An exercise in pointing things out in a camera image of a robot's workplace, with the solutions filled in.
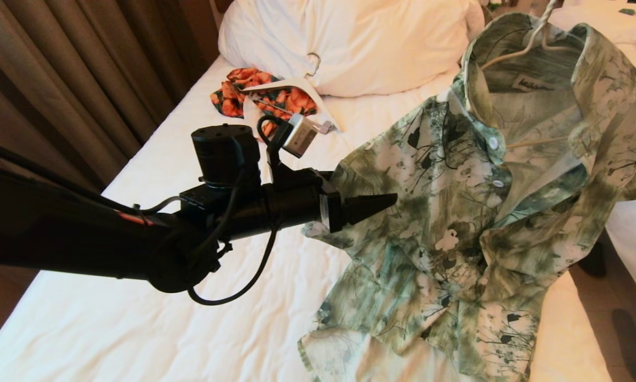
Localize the white clip hanger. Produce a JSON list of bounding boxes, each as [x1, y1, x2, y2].
[[242, 52, 344, 136]]

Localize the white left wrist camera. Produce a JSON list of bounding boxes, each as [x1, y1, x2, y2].
[[283, 113, 321, 159]]

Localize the orange floral garment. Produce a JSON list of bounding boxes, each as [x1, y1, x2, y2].
[[210, 68, 319, 140]]

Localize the white wire hanger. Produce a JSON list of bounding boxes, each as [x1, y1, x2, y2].
[[480, 0, 579, 149]]

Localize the white duvet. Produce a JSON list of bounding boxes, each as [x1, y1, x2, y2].
[[549, 0, 636, 85]]

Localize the green floral shirt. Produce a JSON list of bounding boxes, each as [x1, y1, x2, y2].
[[297, 12, 636, 382]]

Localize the white bed mattress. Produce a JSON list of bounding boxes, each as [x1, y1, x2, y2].
[[605, 196, 636, 324]]

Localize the large white pillow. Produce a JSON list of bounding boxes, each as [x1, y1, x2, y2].
[[218, 0, 483, 98]]

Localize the wooden headboard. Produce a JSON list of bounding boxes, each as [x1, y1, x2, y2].
[[210, 0, 240, 32]]

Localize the black slipper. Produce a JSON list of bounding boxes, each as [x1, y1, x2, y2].
[[578, 239, 606, 277]]

